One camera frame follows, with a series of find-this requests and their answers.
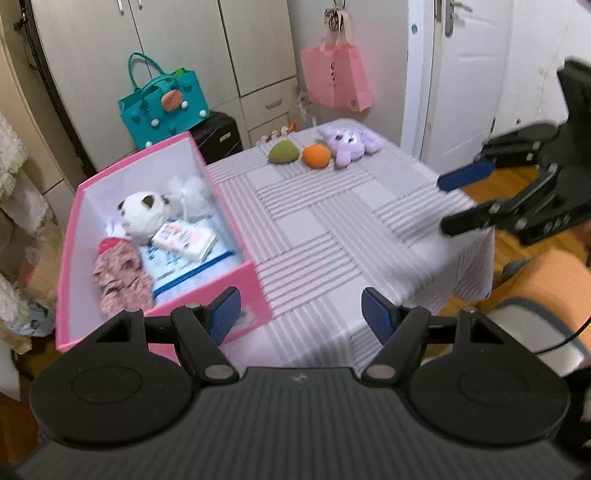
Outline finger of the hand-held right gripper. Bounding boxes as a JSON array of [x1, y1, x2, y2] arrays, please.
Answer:
[[440, 166, 561, 237], [436, 122, 560, 193]]

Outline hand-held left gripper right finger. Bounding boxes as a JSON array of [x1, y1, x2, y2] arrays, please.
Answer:
[[361, 287, 505, 384]]

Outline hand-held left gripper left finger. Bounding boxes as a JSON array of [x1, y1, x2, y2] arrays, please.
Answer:
[[92, 286, 242, 385]]

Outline pink storage box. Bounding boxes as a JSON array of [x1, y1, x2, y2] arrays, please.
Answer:
[[55, 131, 274, 354]]

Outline blue wet wipes packet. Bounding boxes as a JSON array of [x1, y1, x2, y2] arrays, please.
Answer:
[[139, 231, 243, 298]]

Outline white pink tissue packet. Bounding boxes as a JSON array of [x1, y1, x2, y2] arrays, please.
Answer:
[[151, 220, 219, 261]]

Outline pink floral cloth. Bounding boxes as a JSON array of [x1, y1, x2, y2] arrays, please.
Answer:
[[92, 240, 155, 315]]

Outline white mesh bath sponge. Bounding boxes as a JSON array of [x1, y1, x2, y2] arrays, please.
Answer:
[[165, 174, 218, 222]]

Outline person's orange clothing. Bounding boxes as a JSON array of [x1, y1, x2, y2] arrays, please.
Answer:
[[436, 249, 591, 324]]

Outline striped tablecloth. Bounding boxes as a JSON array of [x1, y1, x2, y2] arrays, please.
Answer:
[[203, 117, 497, 370]]

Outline white door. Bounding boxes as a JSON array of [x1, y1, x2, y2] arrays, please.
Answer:
[[402, 0, 513, 162]]

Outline purple plush toy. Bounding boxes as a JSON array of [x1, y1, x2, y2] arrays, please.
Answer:
[[318, 124, 386, 169]]

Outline white grey-edged cloth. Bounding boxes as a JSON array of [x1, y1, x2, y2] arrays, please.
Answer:
[[485, 298, 591, 379]]

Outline white panda plush toy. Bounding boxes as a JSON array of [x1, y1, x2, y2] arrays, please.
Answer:
[[115, 191, 174, 238]]

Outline orange plush ball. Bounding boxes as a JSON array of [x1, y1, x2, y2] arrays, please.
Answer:
[[301, 143, 332, 169]]

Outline pink paper shopping bag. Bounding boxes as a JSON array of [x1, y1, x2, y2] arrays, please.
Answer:
[[300, 7, 374, 113]]

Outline green plush pear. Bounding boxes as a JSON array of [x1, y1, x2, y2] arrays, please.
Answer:
[[268, 138, 301, 164]]

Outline black suitcase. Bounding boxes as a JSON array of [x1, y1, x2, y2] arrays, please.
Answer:
[[189, 111, 244, 164]]

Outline brown hair clip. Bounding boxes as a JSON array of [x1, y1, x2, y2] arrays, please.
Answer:
[[262, 124, 297, 145]]

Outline teal felt handbag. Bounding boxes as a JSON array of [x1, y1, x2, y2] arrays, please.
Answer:
[[117, 52, 211, 151]]

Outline white fluffy cloth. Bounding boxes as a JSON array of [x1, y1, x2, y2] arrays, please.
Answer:
[[0, 113, 28, 201]]

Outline beige wardrobe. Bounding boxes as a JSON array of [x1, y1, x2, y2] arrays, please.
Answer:
[[30, 0, 301, 172]]

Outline black cable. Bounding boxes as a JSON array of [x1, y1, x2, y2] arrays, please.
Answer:
[[536, 316, 591, 357]]

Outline metal door handle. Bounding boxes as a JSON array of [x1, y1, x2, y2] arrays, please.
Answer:
[[442, 0, 474, 38]]

